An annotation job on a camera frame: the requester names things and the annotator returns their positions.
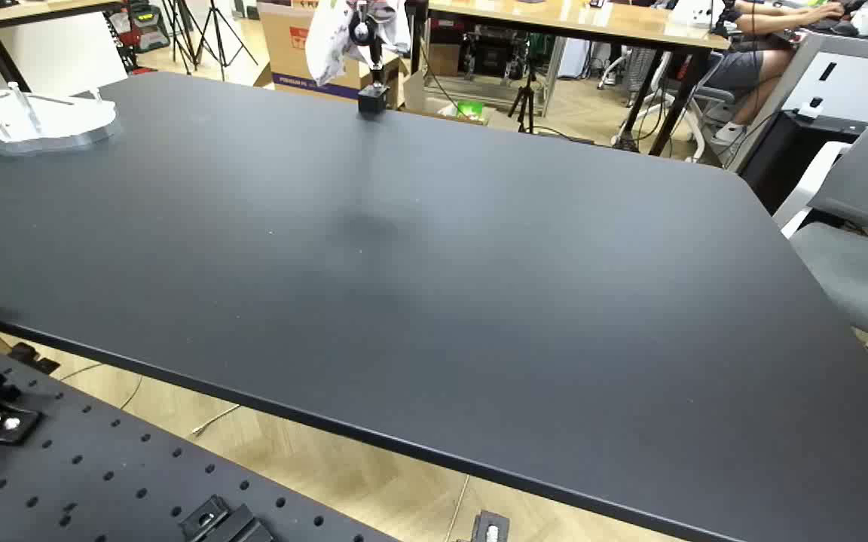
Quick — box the black hanger stand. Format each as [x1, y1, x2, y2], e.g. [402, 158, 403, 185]
[347, 8, 395, 123]

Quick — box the green object on floor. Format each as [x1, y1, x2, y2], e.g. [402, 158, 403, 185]
[453, 98, 496, 127]

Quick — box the black clamp with silver insert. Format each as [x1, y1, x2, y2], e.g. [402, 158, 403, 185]
[468, 508, 516, 542]

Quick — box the long wooden desk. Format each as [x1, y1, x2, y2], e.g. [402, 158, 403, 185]
[425, 0, 736, 159]

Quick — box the tall black tripod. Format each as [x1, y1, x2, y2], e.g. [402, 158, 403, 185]
[186, 0, 258, 77]

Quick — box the black table clamp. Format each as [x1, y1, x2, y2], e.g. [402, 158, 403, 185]
[174, 494, 280, 542]

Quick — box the seated person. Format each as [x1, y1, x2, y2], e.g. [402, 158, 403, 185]
[707, 0, 849, 151]

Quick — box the black perforated mounting board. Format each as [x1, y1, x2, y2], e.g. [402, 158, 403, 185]
[0, 342, 398, 542]

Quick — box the black edge clamp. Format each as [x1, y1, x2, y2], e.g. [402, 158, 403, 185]
[6, 342, 62, 376]

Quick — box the grey office chair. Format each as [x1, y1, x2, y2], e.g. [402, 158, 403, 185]
[786, 94, 868, 355]

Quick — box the white board panel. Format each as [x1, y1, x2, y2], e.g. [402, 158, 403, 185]
[0, 9, 134, 99]

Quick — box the white panel with slots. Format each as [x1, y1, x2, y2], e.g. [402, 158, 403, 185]
[780, 45, 868, 130]

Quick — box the wooden desk with black legs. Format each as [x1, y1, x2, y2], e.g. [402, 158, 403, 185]
[0, 0, 126, 98]

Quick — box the small black camera tripod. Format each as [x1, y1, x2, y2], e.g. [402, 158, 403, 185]
[507, 62, 548, 136]

